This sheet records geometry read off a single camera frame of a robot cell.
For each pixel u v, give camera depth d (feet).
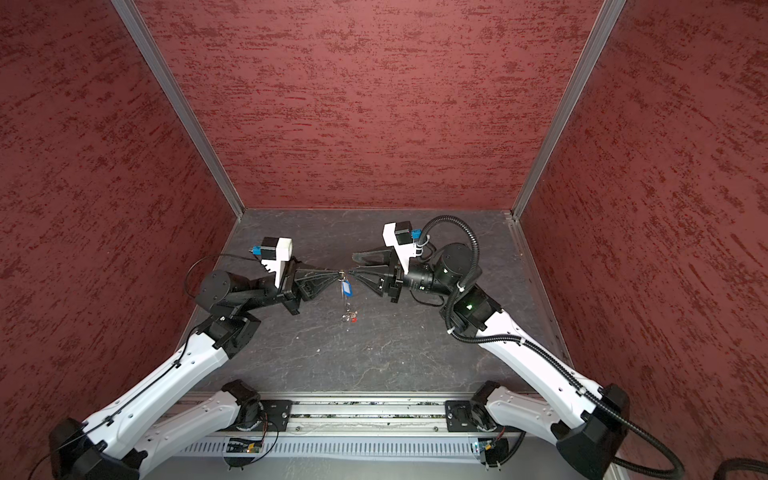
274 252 1.57
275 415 2.45
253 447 2.33
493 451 2.32
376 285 1.75
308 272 1.74
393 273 1.64
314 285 1.80
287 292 1.63
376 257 1.83
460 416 2.43
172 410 1.52
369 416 2.48
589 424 1.23
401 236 1.54
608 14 2.33
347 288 1.87
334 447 2.33
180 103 2.89
